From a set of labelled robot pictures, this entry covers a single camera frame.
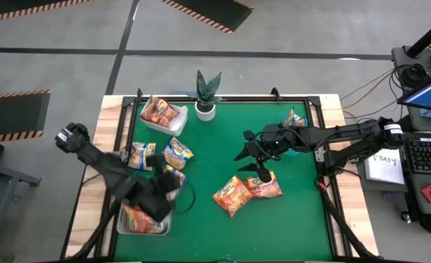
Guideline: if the coiled black cable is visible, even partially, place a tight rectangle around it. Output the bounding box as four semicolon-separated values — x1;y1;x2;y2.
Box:
400;64;430;88

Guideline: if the snake plant in white pot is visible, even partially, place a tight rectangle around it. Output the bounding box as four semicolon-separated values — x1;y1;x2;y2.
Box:
194;69;224;123

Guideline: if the green table mat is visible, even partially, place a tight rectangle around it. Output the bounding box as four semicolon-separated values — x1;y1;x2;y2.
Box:
113;102;333;262

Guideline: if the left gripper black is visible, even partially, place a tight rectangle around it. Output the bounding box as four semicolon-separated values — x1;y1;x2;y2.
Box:
134;156;182;224

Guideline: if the pale grey plastic bin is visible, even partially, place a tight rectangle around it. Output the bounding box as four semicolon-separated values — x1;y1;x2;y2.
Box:
115;199;173;237

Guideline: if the grey workstation desk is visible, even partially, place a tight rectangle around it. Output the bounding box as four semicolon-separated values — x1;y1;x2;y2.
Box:
357;109;431;235

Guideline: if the black camera pole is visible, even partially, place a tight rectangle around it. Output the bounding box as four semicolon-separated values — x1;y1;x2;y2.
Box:
405;14;431;58

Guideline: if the blue yellow ramen noodle pack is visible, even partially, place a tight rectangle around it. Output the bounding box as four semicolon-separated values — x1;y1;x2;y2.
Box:
162;137;195;171
126;141;157;172
281;107;307;129
164;164;188;201

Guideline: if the white paper sign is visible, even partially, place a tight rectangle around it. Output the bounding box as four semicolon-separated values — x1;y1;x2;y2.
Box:
363;148;406;186

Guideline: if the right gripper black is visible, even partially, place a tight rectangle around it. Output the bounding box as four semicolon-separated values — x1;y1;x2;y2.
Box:
233;124;297;184

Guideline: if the translucent blue plastic bin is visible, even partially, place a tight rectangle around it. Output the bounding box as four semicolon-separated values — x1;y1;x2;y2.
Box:
264;108;309;157

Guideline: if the black aluminium table frame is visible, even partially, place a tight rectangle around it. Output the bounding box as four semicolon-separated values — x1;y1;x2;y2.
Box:
60;87;381;263

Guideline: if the white plastic bin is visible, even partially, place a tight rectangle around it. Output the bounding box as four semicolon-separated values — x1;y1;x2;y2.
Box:
138;95;189;137

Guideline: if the black hazard-striped floor mat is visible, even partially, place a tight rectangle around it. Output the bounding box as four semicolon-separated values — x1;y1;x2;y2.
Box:
0;88;52;143
159;0;255;36
0;0;92;25

